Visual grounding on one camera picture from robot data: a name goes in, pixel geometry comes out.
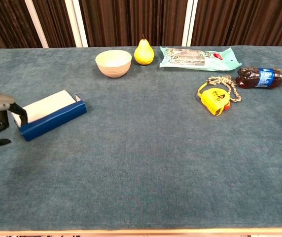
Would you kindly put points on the cola bottle blue label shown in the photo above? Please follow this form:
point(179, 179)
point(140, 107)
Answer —
point(264, 78)

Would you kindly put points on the yellow tape measure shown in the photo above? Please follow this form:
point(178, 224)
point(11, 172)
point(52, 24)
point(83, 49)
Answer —
point(213, 100)

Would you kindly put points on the dark brown pleated curtain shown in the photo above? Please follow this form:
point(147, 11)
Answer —
point(131, 19)

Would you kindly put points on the beige ribbed bowl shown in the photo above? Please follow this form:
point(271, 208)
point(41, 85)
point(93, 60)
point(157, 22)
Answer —
point(113, 64)

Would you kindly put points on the white frame post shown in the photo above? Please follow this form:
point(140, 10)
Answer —
point(189, 23)
point(36, 23)
point(77, 23)

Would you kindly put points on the blue glasses case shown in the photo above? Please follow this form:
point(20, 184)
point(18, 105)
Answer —
point(52, 121)

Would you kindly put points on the yellow pear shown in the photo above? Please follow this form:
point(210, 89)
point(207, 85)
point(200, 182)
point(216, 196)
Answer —
point(144, 55)

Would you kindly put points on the teal table cloth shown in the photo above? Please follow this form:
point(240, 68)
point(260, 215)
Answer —
point(141, 160)

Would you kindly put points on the mint green snack bag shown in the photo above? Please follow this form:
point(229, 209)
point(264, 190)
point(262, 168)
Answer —
point(195, 59)

